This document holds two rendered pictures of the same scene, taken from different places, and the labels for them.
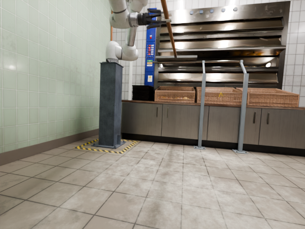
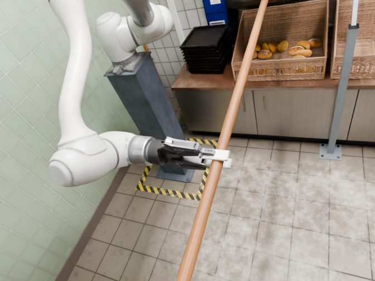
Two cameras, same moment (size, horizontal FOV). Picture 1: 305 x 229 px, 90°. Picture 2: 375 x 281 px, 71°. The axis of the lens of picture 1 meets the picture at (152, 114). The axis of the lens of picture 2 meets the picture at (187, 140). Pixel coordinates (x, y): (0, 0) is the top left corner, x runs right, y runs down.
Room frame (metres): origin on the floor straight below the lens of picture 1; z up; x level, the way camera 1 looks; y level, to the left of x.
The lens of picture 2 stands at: (0.66, -0.20, 1.68)
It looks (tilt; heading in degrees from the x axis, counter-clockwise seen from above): 45 degrees down; 24
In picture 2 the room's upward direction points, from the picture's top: 23 degrees counter-clockwise
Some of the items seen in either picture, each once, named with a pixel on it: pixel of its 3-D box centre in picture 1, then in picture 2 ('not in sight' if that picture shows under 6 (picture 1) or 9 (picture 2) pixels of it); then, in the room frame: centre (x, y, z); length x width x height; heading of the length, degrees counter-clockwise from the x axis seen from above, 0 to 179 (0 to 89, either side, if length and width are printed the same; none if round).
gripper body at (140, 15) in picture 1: (144, 19); (166, 153); (1.12, 0.09, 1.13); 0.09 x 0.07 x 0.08; 78
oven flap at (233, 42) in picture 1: (215, 43); not in sight; (2.48, -0.95, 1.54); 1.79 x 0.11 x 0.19; 78
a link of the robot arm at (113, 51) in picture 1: (113, 51); (115, 35); (1.92, 0.52, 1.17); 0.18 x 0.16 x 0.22; 108
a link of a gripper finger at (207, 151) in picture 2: not in sight; (204, 149); (1.09, -0.04, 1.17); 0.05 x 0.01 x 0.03; 78
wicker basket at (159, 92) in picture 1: (175, 93); (279, 41); (2.34, -0.33, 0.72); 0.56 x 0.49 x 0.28; 79
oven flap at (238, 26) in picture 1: (216, 27); not in sight; (2.48, -0.95, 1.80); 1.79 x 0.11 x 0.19; 78
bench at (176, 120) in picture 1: (205, 123); (350, 93); (2.22, -0.78, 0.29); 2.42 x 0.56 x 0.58; 78
